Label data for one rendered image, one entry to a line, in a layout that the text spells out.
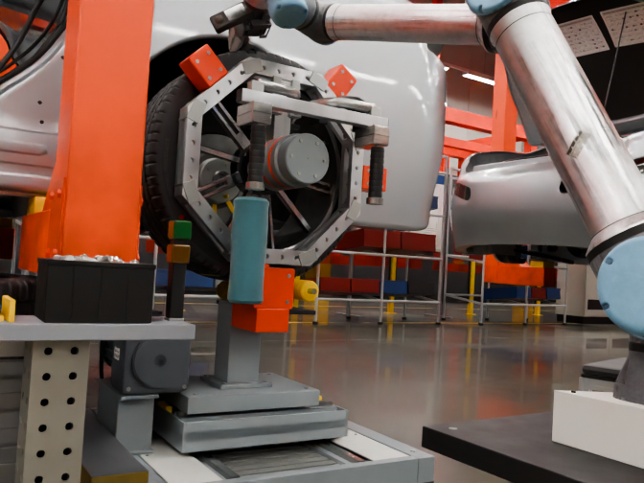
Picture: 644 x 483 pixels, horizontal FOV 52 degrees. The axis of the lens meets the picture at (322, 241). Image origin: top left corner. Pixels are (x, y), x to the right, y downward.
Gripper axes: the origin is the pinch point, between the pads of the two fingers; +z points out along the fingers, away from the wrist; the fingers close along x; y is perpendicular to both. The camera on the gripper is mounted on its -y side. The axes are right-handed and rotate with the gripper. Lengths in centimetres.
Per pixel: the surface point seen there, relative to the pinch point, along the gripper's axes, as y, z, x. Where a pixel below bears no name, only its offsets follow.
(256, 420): -21, 34, -95
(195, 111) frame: -21.2, -6.4, -23.3
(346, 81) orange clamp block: 26.3, -7.6, -20.4
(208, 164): -0.2, 42.2, -10.6
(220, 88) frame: -12.8, -8.4, -18.8
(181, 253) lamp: -41, -13, -63
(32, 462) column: -77, -2, -91
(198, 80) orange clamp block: -17.2, -7.7, -14.8
